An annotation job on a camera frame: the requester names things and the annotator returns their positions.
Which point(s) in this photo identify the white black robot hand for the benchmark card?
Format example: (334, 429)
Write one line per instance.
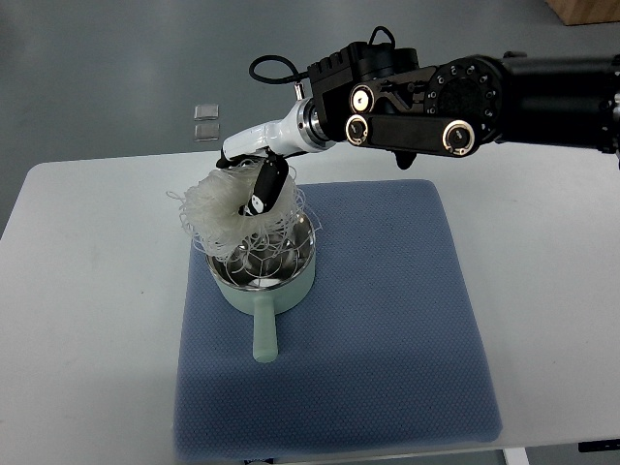
(284, 137)

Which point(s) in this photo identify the white vermicelli bundle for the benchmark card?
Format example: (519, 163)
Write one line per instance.
(214, 214)

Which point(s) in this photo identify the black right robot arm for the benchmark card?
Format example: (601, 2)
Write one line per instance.
(378, 96)

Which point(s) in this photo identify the mint green steel pot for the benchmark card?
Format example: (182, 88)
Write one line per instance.
(264, 304)

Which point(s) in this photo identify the upper metal floor plate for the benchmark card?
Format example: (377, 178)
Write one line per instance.
(206, 112)

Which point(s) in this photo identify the blue textured mat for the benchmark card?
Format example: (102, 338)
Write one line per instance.
(383, 352)

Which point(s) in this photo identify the wooden box corner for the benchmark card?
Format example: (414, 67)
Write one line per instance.
(585, 12)

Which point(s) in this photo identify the wire steaming rack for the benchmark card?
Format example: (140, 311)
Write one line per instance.
(262, 267)

